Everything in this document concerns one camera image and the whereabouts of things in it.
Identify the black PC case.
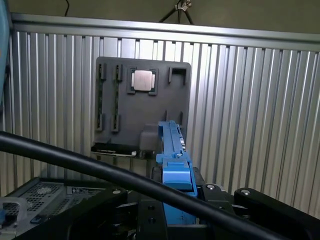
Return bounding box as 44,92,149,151
0,176,131,240

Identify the black graphics card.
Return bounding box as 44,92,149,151
90,141,138,158

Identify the grey perforated power supply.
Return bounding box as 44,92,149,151
4,180,106,226

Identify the grey parts rack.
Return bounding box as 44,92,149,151
93,56,192,161

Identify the silver CPU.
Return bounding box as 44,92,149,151
131,70,154,91

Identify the blue panel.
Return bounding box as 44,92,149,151
0,0,14,107

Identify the black tripod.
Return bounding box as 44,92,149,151
158,0,195,25

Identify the thick black cable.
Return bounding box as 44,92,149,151
0,130,292,240

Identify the aluminium frame rail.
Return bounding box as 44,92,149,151
9,12,320,53

